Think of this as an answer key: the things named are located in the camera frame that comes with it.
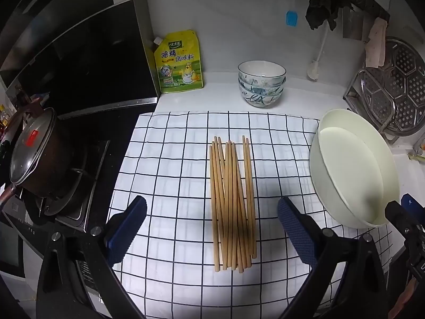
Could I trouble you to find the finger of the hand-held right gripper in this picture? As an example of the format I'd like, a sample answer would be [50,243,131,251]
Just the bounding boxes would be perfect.
[384,200,419,240]
[400,194,425,223]

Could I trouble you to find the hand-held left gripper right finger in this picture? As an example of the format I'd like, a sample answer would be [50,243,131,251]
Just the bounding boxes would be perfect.
[277,197,389,319]

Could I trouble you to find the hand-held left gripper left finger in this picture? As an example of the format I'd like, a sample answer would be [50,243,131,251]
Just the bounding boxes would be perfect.
[36,195,148,319]

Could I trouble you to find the pile of wooden chopsticks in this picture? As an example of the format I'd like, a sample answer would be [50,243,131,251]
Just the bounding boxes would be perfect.
[209,135,258,272]

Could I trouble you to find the white deep plate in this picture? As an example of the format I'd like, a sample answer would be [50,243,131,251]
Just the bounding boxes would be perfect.
[309,108,399,229]

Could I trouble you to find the person's right hand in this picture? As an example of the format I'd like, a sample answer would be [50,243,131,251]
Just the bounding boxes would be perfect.
[388,278,419,319]

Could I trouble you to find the black gas stove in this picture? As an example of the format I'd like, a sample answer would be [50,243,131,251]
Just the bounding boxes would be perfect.
[0,140,112,309]

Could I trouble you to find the white black checked cloth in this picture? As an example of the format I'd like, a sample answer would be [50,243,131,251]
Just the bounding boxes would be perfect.
[100,110,396,319]

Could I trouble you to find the dark cooking pot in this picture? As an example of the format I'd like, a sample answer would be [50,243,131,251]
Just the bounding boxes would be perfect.
[0,113,88,210]

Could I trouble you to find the perforated steel steamer tray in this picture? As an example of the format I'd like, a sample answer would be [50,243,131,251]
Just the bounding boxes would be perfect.
[360,36,425,134]

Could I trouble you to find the glass pot lid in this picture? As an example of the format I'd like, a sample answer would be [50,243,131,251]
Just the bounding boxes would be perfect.
[9,108,57,185]

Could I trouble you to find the floral ceramic bowl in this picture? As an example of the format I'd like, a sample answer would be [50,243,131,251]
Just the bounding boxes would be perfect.
[239,87,285,108]
[237,60,287,86]
[238,77,286,97]

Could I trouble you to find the colourful packets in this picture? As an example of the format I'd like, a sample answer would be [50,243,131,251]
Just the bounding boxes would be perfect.
[0,103,24,160]

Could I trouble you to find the pale pink cloth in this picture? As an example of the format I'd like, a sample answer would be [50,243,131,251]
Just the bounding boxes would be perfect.
[365,18,388,68]

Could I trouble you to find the yellow seasoning pouch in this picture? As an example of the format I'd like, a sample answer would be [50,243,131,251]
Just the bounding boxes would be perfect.
[153,29,204,94]

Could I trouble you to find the black range hood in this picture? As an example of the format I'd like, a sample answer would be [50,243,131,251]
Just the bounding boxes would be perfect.
[0,0,158,120]

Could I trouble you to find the steel cleaver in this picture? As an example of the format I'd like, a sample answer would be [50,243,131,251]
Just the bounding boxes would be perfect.
[342,7,366,40]

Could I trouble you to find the dark hanging cloth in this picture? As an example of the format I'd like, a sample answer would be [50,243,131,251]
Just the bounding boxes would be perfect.
[305,0,354,31]

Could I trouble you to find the steel wire dish rack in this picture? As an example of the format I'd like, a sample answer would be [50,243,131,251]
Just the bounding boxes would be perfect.
[343,68,425,145]

